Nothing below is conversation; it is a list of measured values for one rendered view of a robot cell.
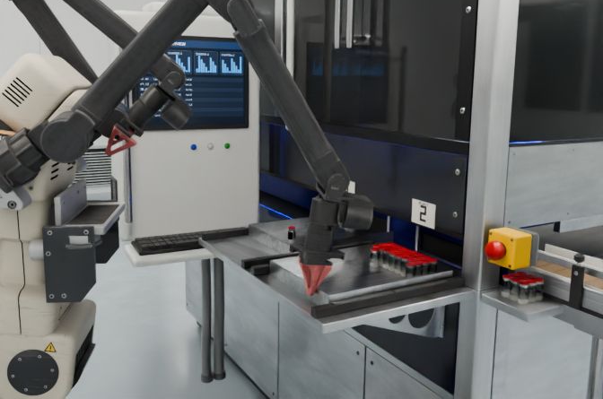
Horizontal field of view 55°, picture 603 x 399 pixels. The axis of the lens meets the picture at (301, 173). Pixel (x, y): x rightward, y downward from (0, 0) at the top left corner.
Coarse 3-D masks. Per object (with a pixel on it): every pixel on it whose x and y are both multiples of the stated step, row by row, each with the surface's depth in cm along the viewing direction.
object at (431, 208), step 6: (414, 204) 147; (420, 204) 145; (426, 204) 143; (432, 204) 142; (414, 210) 148; (420, 210) 146; (426, 210) 144; (432, 210) 142; (414, 216) 148; (426, 216) 144; (432, 216) 142; (420, 222) 146; (426, 222) 144; (432, 222) 142; (432, 228) 142
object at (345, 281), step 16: (352, 256) 152; (368, 256) 154; (272, 272) 139; (288, 272) 132; (336, 272) 142; (352, 272) 142; (368, 272) 142; (384, 272) 143; (448, 272) 134; (304, 288) 126; (320, 288) 131; (336, 288) 131; (352, 288) 131; (368, 288) 123; (384, 288) 125; (400, 288) 127; (320, 304) 121
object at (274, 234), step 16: (256, 224) 175; (272, 224) 178; (288, 224) 180; (304, 224) 183; (336, 224) 189; (272, 240) 161; (304, 240) 169; (336, 240) 159; (352, 240) 161; (368, 240) 164; (384, 240) 167
